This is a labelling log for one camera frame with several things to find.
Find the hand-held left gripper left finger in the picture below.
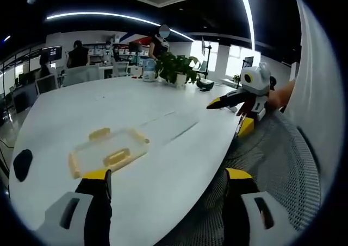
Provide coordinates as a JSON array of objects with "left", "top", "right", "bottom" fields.
[{"left": 36, "top": 169, "right": 113, "bottom": 246}]

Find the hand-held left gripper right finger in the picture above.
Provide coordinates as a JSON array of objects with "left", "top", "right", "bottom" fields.
[{"left": 222, "top": 167, "right": 302, "bottom": 246}]

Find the clear container lid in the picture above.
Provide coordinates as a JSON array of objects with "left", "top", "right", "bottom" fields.
[{"left": 67, "top": 126, "right": 151, "bottom": 179}]

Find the person's right hand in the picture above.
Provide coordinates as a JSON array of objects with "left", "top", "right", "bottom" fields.
[{"left": 268, "top": 79, "right": 297, "bottom": 112}]

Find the black bowl-shaped device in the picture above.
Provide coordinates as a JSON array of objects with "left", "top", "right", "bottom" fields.
[{"left": 196, "top": 78, "right": 216, "bottom": 93}]

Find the grey mesh office chair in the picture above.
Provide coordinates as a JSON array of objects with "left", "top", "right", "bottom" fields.
[{"left": 160, "top": 112, "right": 322, "bottom": 246}]

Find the monitor on pole stand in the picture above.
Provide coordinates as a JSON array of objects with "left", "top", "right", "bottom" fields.
[{"left": 200, "top": 36, "right": 213, "bottom": 79}]

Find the green potted plant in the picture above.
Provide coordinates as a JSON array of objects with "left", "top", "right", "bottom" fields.
[{"left": 155, "top": 51, "right": 202, "bottom": 90}]

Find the ceiling light strip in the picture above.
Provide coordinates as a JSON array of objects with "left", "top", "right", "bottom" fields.
[
  {"left": 235, "top": 0, "right": 257, "bottom": 51},
  {"left": 46, "top": 11, "right": 195, "bottom": 42}
]

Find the black oval pad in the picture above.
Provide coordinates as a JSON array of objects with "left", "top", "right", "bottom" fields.
[{"left": 13, "top": 149, "right": 34, "bottom": 182}]

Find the white office chair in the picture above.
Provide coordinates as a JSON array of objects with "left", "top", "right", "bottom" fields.
[
  {"left": 63, "top": 64, "right": 101, "bottom": 88},
  {"left": 112, "top": 61, "right": 130, "bottom": 79},
  {"left": 35, "top": 74, "right": 59, "bottom": 95}
]

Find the dark wall screen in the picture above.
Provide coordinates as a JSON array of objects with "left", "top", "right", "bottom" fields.
[{"left": 48, "top": 46, "right": 64, "bottom": 61}]

